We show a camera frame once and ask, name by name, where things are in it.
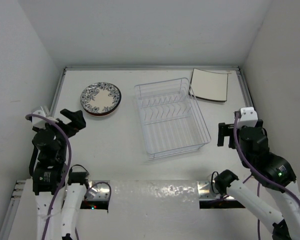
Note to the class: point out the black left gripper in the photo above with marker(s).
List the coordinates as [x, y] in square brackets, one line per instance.
[77, 121]

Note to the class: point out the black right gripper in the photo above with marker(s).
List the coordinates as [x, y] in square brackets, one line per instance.
[224, 129]

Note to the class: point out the red floral round plate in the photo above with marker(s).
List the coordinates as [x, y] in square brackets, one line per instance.
[100, 115]

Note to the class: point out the black white speckled plate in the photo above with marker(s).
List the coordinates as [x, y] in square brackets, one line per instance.
[100, 97]

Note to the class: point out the square grey plate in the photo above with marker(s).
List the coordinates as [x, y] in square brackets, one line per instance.
[211, 86]

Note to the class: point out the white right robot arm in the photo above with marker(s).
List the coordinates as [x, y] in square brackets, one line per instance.
[276, 202]

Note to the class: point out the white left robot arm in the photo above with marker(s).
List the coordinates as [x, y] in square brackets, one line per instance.
[58, 192]

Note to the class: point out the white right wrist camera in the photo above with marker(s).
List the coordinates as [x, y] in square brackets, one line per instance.
[247, 117]

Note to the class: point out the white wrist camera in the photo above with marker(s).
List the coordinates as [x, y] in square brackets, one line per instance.
[247, 117]
[42, 111]

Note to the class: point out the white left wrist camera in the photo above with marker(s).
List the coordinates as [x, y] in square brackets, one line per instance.
[42, 111]

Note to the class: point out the white wire dish rack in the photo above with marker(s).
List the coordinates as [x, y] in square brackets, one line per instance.
[171, 119]

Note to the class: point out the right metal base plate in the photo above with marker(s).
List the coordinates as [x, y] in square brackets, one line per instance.
[208, 193]

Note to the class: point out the metal base plate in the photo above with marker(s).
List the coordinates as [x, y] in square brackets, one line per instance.
[98, 191]
[208, 193]

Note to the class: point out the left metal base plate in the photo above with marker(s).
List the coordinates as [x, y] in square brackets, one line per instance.
[98, 191]

